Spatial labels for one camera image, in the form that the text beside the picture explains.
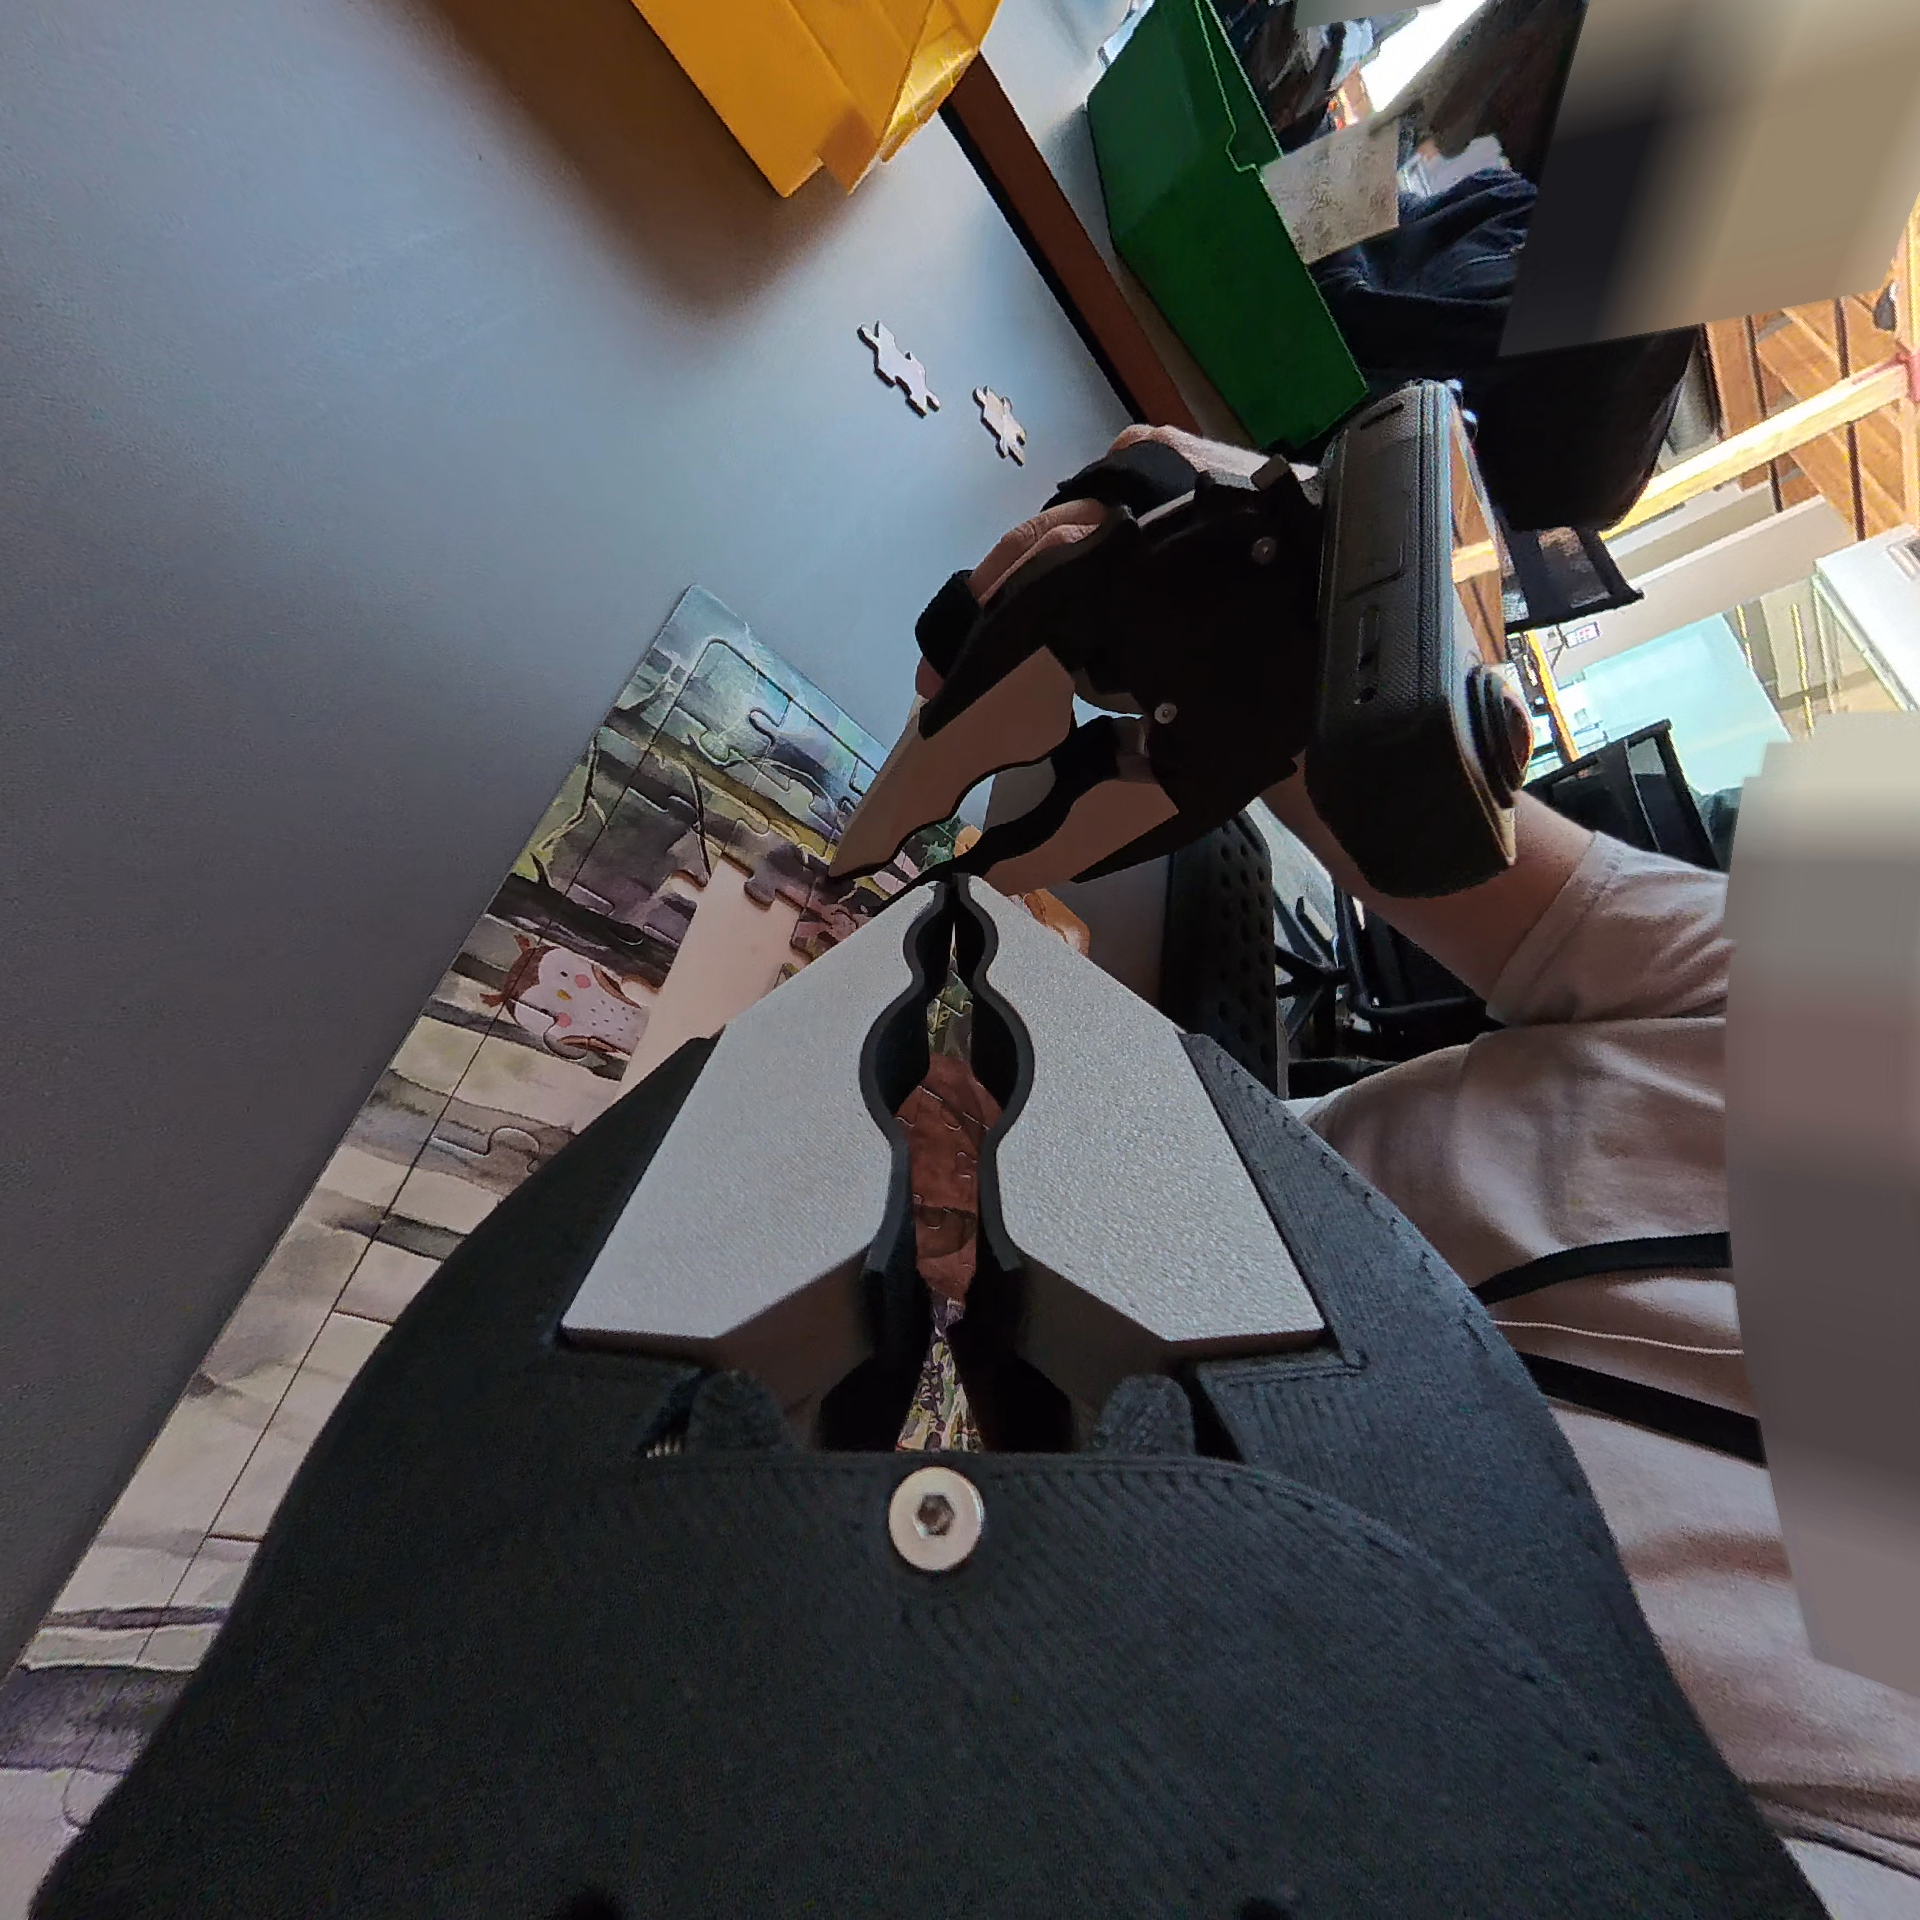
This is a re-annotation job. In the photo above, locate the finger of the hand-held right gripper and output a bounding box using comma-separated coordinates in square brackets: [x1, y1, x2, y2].
[829, 657, 1087, 881]
[958, 716, 1171, 881]

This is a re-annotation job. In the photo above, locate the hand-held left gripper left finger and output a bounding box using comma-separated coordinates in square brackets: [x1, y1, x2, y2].
[559, 879, 963, 1454]

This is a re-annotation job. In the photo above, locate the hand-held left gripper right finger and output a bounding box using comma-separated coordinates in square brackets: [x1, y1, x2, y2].
[960, 875, 1330, 1454]

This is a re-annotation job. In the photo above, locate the animal jigsaw puzzle board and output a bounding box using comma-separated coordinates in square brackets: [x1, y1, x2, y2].
[0, 586, 1080, 1920]

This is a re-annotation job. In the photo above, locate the wood-edged grey desk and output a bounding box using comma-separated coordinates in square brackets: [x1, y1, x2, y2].
[935, 91, 1202, 437]

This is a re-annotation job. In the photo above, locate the person's right hand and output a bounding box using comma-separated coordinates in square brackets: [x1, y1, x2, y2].
[915, 424, 1291, 706]

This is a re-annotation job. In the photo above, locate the black perforated pad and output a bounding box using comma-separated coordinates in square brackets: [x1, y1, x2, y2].
[1162, 818, 1284, 1098]

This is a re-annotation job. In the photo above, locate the pale lilac jigsaw piece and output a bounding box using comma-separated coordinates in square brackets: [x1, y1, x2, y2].
[857, 319, 943, 416]

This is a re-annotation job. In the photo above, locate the large green plastic bin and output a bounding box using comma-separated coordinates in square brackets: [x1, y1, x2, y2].
[1087, 0, 1369, 452]

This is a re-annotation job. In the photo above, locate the yellow plastic bin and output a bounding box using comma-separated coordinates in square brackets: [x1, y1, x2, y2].
[631, 0, 1005, 196]

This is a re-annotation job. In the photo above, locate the black harness strap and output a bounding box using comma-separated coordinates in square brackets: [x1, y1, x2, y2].
[1470, 1230, 1772, 1464]

